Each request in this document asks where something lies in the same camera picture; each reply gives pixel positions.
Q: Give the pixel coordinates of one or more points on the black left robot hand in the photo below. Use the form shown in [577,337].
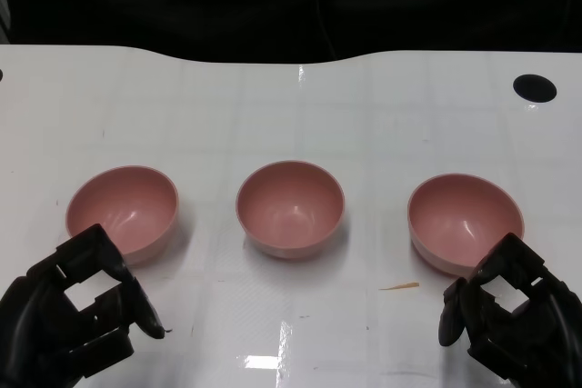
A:
[36,338]

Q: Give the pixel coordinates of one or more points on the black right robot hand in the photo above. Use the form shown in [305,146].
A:
[545,342]

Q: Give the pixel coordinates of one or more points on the pink plastic bowl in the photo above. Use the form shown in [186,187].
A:
[454,215]
[132,206]
[291,211]

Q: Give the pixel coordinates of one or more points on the thin orange sliver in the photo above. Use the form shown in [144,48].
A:
[404,286]

